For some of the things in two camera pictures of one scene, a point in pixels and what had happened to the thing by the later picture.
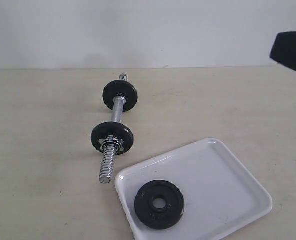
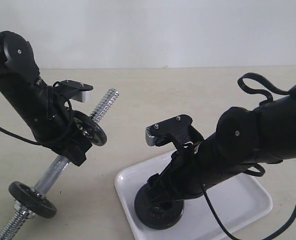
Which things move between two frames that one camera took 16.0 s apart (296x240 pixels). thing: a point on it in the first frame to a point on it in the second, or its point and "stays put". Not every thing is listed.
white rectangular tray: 219,196 stays put
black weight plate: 121,88 to 91,128
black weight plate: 117,129 to 26,196
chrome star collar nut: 111,139 to 22,210
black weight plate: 159,218 stays put
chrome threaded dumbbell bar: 109,153 to 22,213
